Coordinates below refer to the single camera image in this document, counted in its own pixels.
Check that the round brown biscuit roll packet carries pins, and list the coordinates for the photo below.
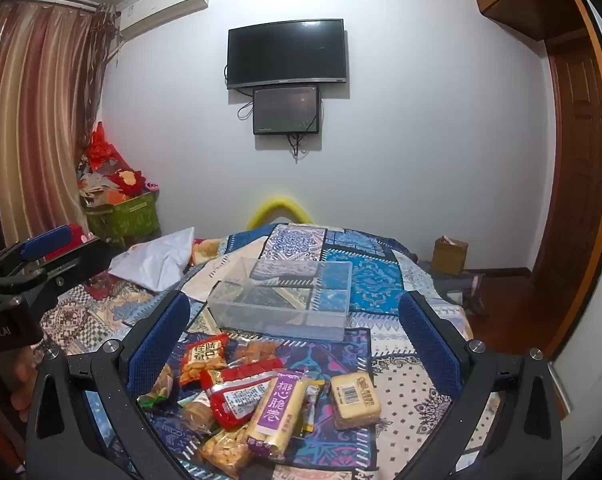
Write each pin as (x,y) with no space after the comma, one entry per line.
(198,412)

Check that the small black wall monitor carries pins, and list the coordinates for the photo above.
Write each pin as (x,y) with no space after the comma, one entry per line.
(286,110)

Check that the patterned patchwork blanket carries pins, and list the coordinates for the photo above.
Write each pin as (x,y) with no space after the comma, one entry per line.
(376,270)

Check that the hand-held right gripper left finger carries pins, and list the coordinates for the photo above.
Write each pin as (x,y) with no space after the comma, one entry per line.
(157,342)

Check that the striped brown curtain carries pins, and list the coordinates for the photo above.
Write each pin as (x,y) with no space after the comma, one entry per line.
(31,120)

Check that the black wall television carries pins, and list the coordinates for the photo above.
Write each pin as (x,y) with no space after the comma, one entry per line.
(287,52)

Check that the red snack packet white label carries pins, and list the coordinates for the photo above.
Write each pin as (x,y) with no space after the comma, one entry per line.
(231,400)

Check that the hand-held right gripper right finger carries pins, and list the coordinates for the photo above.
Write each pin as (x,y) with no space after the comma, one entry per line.
(429,345)

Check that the orange red peanut packet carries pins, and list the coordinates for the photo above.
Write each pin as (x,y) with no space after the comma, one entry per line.
(203,357)

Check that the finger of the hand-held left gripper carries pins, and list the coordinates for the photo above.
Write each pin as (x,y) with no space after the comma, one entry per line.
(46,242)
(88,260)

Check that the thin yellow stick packet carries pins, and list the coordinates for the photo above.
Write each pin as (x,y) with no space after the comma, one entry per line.
(314,401)

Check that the white pillow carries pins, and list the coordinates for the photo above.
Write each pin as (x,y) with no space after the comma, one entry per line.
(153,257)

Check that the person's left hand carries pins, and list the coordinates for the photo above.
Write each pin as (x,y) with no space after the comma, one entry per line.
(25,377)

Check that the purple label roll packet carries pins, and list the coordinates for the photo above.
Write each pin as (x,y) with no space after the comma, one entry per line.
(278,410)

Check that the golden crispy cake packet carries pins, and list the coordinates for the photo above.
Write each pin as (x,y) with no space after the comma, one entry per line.
(226,452)

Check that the white air conditioner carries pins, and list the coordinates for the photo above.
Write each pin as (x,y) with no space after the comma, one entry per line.
(163,5)

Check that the clear plastic container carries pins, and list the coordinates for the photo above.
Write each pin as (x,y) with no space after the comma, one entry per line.
(281,317)

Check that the red plush toy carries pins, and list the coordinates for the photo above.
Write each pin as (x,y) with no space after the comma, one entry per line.
(103,152)

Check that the square beige cake packet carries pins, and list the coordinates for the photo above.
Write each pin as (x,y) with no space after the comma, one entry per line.
(356,400)

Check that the brown wooden door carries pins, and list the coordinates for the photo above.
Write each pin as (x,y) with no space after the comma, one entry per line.
(576,185)

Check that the brown cardboard box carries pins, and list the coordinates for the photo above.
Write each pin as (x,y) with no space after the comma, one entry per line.
(450,256)

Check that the small brown cracker packet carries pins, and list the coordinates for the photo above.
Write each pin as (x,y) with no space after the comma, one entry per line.
(255,351)

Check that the green storage basket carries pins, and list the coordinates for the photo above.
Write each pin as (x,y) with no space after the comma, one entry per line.
(126,217)

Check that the green edged snack packet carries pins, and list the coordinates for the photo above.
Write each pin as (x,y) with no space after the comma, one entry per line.
(160,391)

